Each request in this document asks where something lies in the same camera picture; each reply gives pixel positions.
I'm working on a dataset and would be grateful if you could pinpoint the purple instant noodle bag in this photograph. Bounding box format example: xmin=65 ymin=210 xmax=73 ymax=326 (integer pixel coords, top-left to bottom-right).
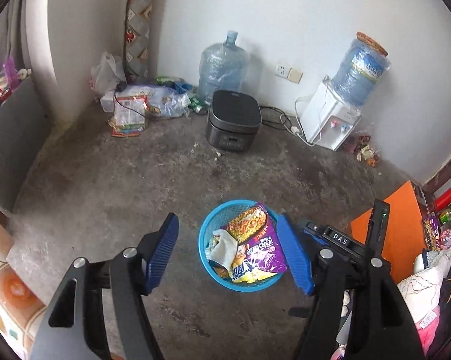
xmin=222 ymin=203 xmax=287 ymax=284

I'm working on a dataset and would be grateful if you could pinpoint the blue plastic trash basket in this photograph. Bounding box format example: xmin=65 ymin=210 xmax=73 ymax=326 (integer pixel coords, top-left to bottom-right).
xmin=198 ymin=200 xmax=287 ymax=293

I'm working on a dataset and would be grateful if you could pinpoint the orange board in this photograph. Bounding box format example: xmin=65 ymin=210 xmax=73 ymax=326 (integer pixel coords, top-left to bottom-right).
xmin=350 ymin=179 xmax=428 ymax=285

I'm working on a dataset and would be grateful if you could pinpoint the red thermos bottle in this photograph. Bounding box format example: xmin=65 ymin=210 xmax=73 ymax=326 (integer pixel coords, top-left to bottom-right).
xmin=435 ymin=188 xmax=451 ymax=212

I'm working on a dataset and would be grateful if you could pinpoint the white water dispenser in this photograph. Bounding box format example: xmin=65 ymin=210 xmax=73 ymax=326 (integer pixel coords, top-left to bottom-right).
xmin=299 ymin=76 xmax=362 ymax=151

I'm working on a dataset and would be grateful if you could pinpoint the black rice cooker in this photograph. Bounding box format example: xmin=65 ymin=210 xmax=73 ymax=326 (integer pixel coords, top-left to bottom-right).
xmin=205 ymin=89 xmax=262 ymax=152

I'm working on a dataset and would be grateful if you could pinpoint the dark grey cabinet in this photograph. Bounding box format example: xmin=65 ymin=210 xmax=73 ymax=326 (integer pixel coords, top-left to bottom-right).
xmin=0 ymin=78 xmax=52 ymax=212

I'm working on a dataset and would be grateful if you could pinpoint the pile of food packages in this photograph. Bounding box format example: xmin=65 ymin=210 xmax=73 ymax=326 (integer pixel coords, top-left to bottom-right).
xmin=100 ymin=76 xmax=208 ymax=138

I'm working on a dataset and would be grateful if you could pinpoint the empty blue water jug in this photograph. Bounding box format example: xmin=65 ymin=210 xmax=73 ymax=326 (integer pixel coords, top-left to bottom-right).
xmin=197 ymin=30 xmax=250 ymax=105

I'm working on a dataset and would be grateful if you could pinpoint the white plastic bag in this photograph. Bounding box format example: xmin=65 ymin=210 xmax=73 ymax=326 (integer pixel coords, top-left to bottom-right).
xmin=89 ymin=51 xmax=126 ymax=95

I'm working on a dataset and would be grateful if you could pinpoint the purple cup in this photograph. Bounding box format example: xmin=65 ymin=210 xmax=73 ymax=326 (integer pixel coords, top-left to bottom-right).
xmin=3 ymin=55 xmax=20 ymax=91

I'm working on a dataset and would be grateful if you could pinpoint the rolled patterned mat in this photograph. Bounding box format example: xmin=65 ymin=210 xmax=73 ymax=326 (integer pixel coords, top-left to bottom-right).
xmin=123 ymin=0 xmax=154 ymax=83

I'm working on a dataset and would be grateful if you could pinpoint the wall power socket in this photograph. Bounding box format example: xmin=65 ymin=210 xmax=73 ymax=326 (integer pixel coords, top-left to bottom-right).
xmin=275 ymin=63 xmax=303 ymax=84

